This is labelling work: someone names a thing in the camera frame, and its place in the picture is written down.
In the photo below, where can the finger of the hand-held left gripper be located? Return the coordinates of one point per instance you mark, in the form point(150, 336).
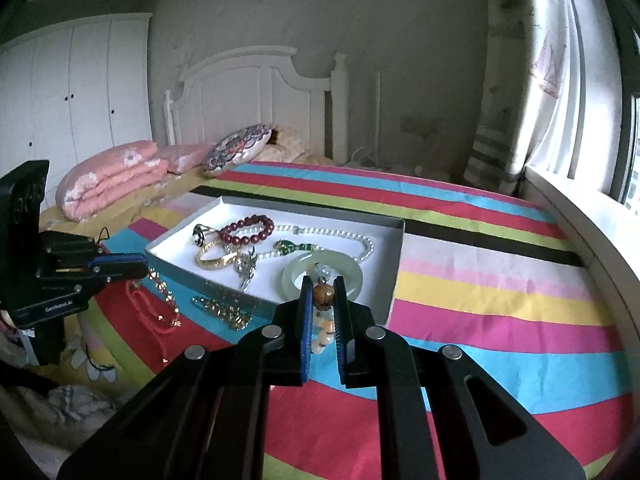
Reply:
point(122, 260)
point(127, 273)

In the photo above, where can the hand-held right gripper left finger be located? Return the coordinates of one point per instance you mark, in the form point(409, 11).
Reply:
point(305, 330)

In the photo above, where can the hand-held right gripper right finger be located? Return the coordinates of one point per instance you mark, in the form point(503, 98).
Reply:
point(341, 330)

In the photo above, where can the pale green jade bangle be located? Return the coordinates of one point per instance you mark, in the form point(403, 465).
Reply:
point(292, 280)

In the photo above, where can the green stone pendant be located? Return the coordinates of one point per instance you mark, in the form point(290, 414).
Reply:
point(285, 246)

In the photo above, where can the silver brooch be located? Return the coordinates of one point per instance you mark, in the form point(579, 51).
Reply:
point(247, 265)

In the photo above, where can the gold bangle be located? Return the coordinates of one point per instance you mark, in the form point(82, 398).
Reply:
point(215, 261)

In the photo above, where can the grey cardboard box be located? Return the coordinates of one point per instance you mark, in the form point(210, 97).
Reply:
point(380, 240)

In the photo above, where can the pink folded floral quilt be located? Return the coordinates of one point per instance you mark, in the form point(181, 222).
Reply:
point(110, 175)

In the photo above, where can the pink floral pillow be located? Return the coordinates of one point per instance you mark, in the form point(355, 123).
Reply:
point(185, 157)

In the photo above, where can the colourful striped blanket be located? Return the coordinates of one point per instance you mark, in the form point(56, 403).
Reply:
point(475, 310)

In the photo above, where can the white wardrobe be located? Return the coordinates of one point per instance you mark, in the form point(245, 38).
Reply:
point(90, 90)

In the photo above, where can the grey crumpled cloth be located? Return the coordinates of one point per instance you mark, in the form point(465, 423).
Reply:
point(75, 405)

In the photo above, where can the round patterned cushion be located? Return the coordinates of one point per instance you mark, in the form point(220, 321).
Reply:
point(237, 147)

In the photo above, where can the pale yellow quilted pillow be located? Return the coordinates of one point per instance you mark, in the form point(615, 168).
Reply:
point(295, 147)

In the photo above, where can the white wooden headboard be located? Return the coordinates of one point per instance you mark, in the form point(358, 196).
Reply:
point(240, 90)

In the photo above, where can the white windowsill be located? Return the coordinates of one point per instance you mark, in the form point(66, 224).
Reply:
point(590, 230)

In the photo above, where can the beige patterned curtain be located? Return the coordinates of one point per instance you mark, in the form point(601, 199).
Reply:
point(505, 85)

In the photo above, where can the white sailboat sheer curtain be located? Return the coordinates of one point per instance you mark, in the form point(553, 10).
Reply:
point(555, 60)

